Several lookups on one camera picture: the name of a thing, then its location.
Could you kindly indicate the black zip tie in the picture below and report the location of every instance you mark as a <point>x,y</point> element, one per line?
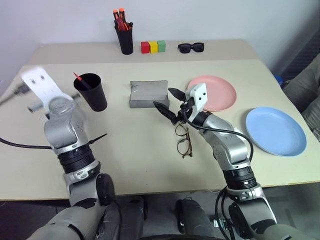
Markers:
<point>98,138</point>

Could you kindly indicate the yellow wooden block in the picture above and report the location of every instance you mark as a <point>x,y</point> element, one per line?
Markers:
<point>153,47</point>

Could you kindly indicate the blue plate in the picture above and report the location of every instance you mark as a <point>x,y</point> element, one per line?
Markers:
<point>275,131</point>

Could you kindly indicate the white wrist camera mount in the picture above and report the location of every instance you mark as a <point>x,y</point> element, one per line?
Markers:
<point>41,83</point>
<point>198,96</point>

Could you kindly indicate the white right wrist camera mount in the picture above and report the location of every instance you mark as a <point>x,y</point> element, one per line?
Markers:
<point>198,96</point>

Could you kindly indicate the pink plate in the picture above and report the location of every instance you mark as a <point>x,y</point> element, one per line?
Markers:
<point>220,92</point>

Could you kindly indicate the dark rounded robot leg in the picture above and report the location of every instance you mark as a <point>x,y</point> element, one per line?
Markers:
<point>127,217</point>
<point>192,217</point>

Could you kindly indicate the grey open glasses case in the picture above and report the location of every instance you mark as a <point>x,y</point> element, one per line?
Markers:
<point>147,93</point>

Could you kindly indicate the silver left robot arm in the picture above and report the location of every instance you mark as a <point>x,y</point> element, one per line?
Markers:
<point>60,130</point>

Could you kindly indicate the thin brown rimmed eyeglasses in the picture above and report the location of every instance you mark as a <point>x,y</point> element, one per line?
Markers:
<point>186,143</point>

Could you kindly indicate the red marker with black band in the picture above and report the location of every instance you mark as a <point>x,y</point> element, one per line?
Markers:
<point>122,25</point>

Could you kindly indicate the wide black plastic cup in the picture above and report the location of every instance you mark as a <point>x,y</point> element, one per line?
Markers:
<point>96,97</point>

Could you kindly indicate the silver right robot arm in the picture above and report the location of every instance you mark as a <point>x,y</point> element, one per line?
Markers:
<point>230,147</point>

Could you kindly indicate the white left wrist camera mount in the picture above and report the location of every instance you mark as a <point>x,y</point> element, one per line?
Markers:
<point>41,83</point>

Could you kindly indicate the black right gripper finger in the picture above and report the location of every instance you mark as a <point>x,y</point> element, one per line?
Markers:
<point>165,111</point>
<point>178,94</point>

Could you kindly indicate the grey sofa cushion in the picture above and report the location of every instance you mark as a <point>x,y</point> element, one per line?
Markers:
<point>305,87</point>

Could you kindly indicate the orange capped black marker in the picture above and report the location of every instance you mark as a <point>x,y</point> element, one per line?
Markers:
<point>122,14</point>
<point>115,15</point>

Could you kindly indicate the green wooden block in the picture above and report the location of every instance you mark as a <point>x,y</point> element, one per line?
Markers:
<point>161,46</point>

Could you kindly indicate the tall black pen cup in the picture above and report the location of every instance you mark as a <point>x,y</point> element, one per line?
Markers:
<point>126,41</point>

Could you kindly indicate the red wooden block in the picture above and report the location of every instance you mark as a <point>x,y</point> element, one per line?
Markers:
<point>144,47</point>

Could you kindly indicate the black sunglasses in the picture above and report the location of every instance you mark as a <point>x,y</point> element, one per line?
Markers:
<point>191,47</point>

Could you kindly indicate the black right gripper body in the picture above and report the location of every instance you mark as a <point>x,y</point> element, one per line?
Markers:
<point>184,112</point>

